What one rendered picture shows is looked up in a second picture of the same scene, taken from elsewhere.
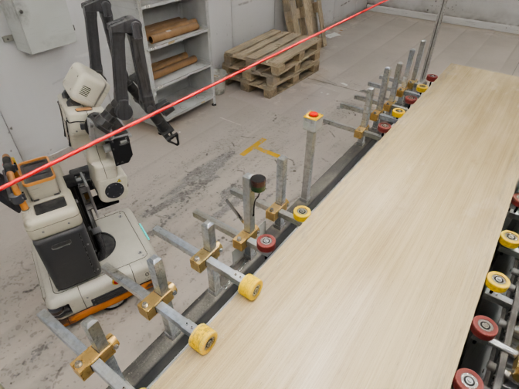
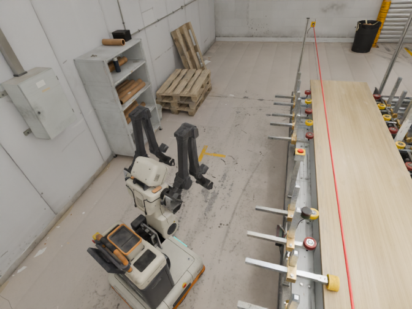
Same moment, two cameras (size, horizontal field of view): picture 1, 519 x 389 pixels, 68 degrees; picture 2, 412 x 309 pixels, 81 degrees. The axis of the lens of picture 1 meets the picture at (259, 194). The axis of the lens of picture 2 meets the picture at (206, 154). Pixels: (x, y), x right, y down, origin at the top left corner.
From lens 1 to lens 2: 1.02 m
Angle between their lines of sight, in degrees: 12
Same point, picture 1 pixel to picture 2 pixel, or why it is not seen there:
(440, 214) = (382, 189)
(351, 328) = (398, 287)
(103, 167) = (166, 218)
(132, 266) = (190, 271)
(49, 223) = (151, 273)
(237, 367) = not seen: outside the picture
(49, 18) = (57, 110)
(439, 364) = not seen: outside the picture
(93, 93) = (160, 176)
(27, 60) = (43, 142)
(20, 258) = (92, 289)
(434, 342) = not seen: outside the picture
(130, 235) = (175, 248)
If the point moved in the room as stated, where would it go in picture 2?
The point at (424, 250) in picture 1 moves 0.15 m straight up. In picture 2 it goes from (392, 217) to (402, 203)
